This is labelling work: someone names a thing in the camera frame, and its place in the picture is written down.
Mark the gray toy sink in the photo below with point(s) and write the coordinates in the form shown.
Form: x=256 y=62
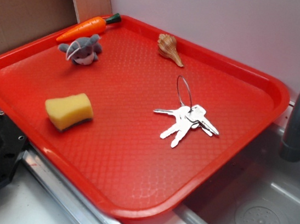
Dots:
x=255 y=187

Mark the red plastic tray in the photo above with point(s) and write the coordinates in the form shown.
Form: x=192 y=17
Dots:
x=117 y=159

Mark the yellow sponge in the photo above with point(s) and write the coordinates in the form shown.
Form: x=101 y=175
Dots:
x=69 y=111

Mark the brown striped seashell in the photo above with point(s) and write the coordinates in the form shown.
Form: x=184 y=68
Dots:
x=167 y=47

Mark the gray plush animal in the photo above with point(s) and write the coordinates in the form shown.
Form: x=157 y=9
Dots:
x=82 y=51

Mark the orange toy carrot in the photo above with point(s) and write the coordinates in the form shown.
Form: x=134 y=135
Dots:
x=88 y=28

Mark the silver key bunch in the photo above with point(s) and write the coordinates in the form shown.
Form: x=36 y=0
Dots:
x=187 y=118

